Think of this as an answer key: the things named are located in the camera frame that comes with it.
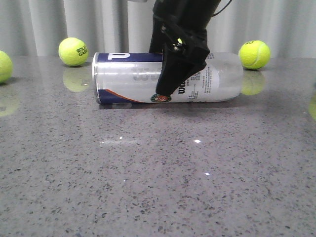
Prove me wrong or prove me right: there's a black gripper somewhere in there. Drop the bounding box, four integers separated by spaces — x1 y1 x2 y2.
149 14 210 96

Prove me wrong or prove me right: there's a clear Wilson tennis ball can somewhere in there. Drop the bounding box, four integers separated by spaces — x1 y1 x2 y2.
92 52 243 104

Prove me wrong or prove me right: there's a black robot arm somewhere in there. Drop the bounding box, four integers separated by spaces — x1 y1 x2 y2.
149 0 220 96

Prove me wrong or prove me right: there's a right tennis ball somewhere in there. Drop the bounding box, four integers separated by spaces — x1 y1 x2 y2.
238 40 271 70

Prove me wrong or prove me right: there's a Roland Garros tennis ball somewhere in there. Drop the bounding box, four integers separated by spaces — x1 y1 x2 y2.
58 38 89 66

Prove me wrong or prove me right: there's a far-left tennis ball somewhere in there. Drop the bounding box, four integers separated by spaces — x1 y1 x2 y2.
0 51 13 84

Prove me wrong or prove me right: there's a grey pleated curtain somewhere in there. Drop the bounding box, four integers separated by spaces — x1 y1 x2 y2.
0 0 316 58

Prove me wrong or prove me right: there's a black cable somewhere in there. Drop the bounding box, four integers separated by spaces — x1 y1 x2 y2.
212 0 233 17

